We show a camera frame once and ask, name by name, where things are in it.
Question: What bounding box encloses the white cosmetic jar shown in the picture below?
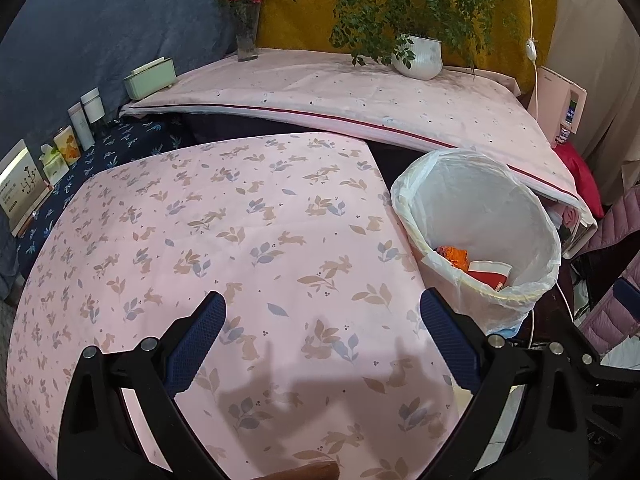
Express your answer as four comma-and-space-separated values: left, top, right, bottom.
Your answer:
80, 87, 106, 124

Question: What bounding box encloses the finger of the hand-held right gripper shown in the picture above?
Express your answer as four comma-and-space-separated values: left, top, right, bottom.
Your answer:
580, 277, 640, 411

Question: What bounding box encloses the pink padded jacket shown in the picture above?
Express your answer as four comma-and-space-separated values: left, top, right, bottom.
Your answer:
575, 192, 640, 356

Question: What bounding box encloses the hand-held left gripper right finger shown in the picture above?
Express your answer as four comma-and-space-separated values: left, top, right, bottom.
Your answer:
419, 287, 601, 480

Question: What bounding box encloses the trash bin with white liner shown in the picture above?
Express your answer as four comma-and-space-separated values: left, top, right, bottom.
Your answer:
390, 147, 562, 336

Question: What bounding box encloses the beige hanging cloth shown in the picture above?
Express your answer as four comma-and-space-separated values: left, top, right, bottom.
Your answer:
547, 0, 640, 206

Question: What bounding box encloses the green tissue box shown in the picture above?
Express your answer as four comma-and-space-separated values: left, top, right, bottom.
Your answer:
123, 57, 178, 101

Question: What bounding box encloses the green plant in white pot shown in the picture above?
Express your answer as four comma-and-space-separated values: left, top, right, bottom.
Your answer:
289, 0, 521, 81

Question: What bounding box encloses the orange print small box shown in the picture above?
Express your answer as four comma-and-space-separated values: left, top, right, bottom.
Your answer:
52, 126, 81, 165

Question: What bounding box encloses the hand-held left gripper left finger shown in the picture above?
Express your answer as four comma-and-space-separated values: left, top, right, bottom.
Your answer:
57, 291, 228, 480

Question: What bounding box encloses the glass vase with red flowers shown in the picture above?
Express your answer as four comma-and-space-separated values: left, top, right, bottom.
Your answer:
214, 0, 273, 62

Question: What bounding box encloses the white desk calendar card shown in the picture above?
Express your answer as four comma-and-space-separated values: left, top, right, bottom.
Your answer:
0, 139, 53, 236

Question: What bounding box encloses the pink dotted tablecloth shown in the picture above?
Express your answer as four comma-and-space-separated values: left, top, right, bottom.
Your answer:
117, 47, 596, 231

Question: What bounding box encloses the red paper cup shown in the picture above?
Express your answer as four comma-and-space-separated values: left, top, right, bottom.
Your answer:
467, 260, 513, 291

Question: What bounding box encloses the pink water dispenser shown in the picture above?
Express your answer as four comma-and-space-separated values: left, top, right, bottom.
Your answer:
534, 65, 588, 146

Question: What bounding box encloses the blue hanging cloth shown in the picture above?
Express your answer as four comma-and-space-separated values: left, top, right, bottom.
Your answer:
0, 0, 261, 301

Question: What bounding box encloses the red cloth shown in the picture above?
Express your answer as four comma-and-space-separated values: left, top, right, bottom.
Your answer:
552, 142, 603, 213

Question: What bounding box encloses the navy leaf print cloth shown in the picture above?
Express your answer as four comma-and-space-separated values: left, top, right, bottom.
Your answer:
12, 112, 198, 271

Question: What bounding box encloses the yellow hanging cloth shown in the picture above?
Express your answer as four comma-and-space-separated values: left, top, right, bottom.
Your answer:
257, 0, 558, 96

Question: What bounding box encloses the white cable with switch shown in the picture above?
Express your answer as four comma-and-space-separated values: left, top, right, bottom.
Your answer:
517, 0, 543, 116

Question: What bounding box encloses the green tissue pack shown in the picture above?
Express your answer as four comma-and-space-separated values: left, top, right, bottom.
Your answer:
39, 143, 68, 185

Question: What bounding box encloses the white cosmetic tube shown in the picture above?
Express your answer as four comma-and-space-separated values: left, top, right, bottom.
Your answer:
67, 102, 96, 151

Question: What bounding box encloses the orange snack wrapper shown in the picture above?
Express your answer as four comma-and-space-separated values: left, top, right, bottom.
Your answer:
434, 245, 472, 272

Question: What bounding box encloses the pink rabbit print cloth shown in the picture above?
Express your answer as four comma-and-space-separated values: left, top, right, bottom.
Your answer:
5, 132, 481, 480

